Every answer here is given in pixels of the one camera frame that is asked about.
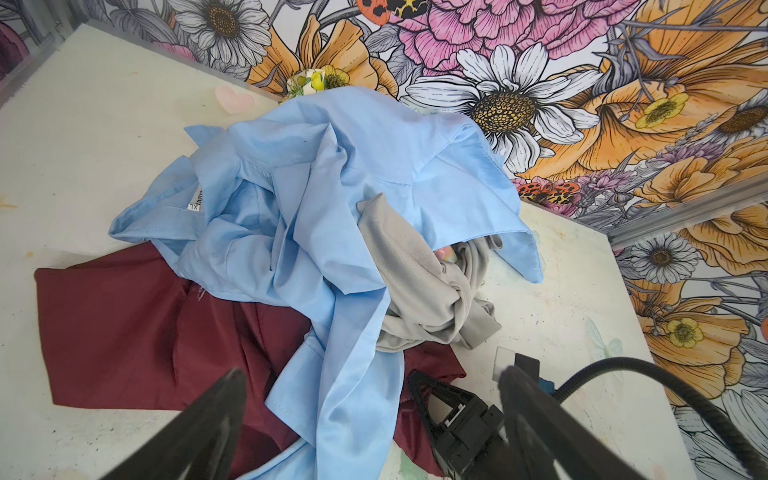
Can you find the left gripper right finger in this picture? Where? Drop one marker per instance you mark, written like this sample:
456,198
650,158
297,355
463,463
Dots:
544,435

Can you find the maroon cloth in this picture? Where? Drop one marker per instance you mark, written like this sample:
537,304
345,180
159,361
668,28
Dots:
125,332

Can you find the grey cloth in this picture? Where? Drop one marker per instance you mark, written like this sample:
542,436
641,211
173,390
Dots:
431,299

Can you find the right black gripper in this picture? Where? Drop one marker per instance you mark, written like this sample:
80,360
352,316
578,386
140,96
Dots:
464,432

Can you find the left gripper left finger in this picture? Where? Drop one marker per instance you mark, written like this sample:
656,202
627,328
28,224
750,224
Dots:
199,443

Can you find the light blue shirt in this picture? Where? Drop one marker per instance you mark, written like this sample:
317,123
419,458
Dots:
266,211

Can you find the corner aluminium post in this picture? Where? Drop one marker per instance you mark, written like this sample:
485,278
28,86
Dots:
723,201
19,62

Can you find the right corner aluminium post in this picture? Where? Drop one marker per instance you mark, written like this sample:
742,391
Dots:
723,201

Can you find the floral patterned cloth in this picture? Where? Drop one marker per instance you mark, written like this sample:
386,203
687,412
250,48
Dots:
311,81

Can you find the left corner aluminium post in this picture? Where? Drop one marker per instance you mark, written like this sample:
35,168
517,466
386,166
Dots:
19,62

